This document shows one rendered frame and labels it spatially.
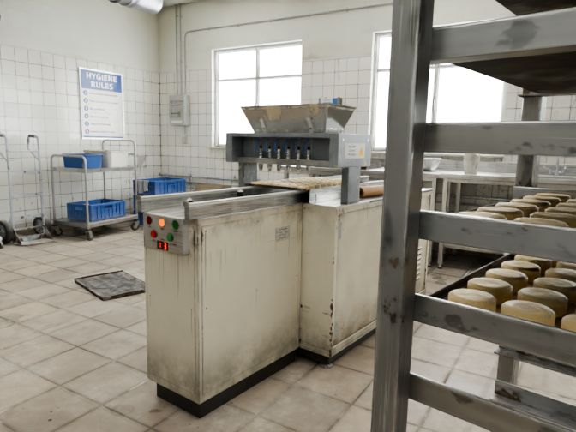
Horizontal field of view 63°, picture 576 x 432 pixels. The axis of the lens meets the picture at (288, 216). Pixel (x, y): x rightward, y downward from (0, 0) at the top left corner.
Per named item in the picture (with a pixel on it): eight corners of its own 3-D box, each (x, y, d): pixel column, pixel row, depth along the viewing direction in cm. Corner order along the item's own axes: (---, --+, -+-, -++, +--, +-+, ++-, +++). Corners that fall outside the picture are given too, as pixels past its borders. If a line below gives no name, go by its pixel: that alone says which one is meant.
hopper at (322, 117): (272, 134, 277) (273, 110, 275) (356, 135, 244) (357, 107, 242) (238, 132, 254) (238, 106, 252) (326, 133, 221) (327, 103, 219)
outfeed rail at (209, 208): (401, 186, 335) (402, 177, 334) (405, 186, 333) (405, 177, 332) (183, 219, 176) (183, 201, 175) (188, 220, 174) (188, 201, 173)
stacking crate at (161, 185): (165, 191, 676) (165, 177, 672) (186, 193, 656) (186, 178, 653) (133, 195, 624) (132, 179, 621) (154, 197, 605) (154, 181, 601)
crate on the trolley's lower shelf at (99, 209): (103, 213, 600) (102, 198, 596) (126, 216, 585) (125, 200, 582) (67, 219, 549) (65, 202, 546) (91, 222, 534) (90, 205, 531)
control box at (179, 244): (151, 244, 196) (150, 211, 194) (189, 253, 182) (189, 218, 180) (143, 246, 193) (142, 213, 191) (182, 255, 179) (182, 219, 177)
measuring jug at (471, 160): (469, 174, 422) (471, 152, 419) (458, 173, 441) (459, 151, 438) (484, 175, 424) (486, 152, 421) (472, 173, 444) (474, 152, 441)
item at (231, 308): (250, 345, 265) (252, 186, 251) (300, 363, 245) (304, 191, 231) (146, 396, 210) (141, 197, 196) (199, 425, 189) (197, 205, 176)
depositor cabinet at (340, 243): (338, 286, 377) (342, 182, 364) (424, 306, 334) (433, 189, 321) (225, 336, 276) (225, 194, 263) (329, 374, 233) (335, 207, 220)
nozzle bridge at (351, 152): (263, 189, 289) (263, 134, 284) (369, 201, 246) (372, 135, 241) (225, 194, 263) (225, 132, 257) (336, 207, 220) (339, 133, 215)
